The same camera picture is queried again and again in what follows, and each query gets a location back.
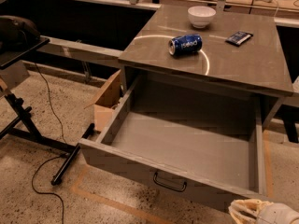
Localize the grey top drawer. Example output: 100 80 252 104
80 73 268 211

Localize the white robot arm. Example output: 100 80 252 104
228 199 299 224

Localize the grey drawer cabinet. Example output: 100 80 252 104
119 5 293 127

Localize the cardboard box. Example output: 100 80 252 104
85 71 121 132

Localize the blue soda can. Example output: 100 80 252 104
168 34 202 56

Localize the white bowl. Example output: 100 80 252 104
188 6 216 28

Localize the black folding stand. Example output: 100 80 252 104
0 37 80 186

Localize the dark helmet on tray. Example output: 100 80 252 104
0 15 40 53

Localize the black top drawer handle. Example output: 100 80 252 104
153 173 187 192

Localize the black floor cable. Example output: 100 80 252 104
31 63 69 224

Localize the grey metal rail beam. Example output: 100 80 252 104
39 37 122 68

